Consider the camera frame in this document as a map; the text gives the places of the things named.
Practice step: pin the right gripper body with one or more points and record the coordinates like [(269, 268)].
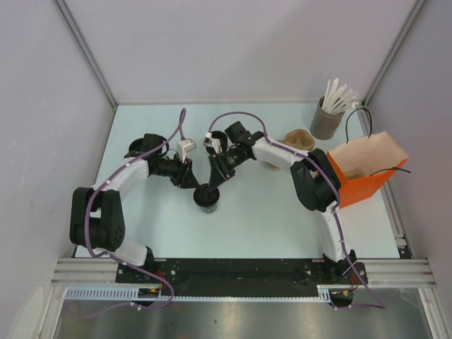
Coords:
[(232, 159)]

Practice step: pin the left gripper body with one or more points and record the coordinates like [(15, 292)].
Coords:
[(171, 169)]

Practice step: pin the black plastic cup lid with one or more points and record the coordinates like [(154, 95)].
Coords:
[(206, 196)]

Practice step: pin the dark takeout coffee cup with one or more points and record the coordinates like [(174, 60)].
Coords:
[(207, 201)]

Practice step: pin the orange paper bag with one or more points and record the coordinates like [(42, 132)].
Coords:
[(377, 155)]

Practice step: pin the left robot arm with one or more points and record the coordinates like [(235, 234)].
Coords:
[(106, 224)]

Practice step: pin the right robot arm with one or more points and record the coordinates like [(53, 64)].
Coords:
[(315, 181)]

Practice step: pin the grey straw holder cup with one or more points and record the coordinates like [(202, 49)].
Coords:
[(324, 125)]

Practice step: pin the white straws bundle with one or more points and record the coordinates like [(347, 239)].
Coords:
[(338, 98)]

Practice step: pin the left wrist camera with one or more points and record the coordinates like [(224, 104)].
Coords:
[(185, 146)]

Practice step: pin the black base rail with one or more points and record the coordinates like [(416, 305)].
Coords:
[(261, 278)]

